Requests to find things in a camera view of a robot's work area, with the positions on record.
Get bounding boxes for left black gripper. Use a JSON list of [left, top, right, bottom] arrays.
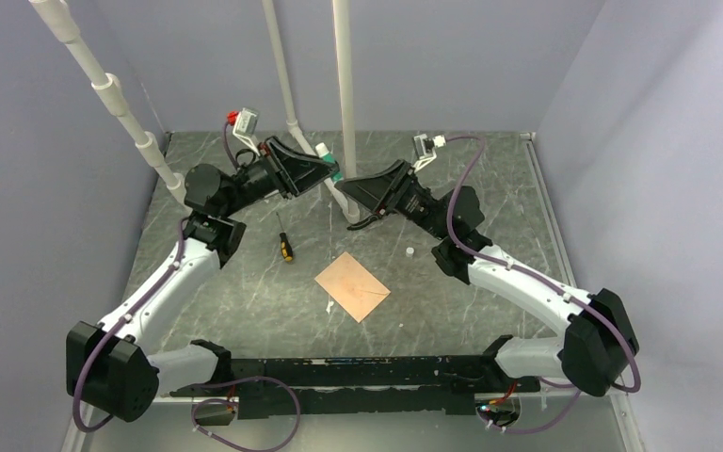
[[221, 136, 339, 218]]

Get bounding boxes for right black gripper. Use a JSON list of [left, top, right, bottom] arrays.
[[335, 160, 450, 241]]

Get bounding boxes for green white glue stick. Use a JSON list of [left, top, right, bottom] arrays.
[[314, 142, 343, 183]]

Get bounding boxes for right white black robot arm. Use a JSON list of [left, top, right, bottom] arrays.
[[337, 160, 639, 396]]

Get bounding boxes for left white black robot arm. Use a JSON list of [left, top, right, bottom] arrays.
[[66, 137, 340, 432]]

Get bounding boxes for black grey pliers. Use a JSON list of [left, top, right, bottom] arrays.
[[346, 210, 388, 232]]

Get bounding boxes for yellow black screwdriver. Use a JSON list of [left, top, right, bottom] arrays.
[[276, 213, 295, 263]]

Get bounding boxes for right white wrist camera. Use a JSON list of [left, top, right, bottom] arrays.
[[412, 134, 446, 172]]

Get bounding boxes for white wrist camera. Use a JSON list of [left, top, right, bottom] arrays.
[[227, 107, 261, 155], [412, 134, 446, 172]]

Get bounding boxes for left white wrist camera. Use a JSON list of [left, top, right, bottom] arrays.
[[227, 107, 261, 155]]

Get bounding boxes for aluminium table frame rail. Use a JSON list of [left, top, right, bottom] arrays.
[[61, 132, 647, 452]]

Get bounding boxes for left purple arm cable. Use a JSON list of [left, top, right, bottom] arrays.
[[72, 118, 302, 452]]

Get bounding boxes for white PVC pipe frame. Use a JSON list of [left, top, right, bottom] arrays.
[[28, 0, 362, 224]]

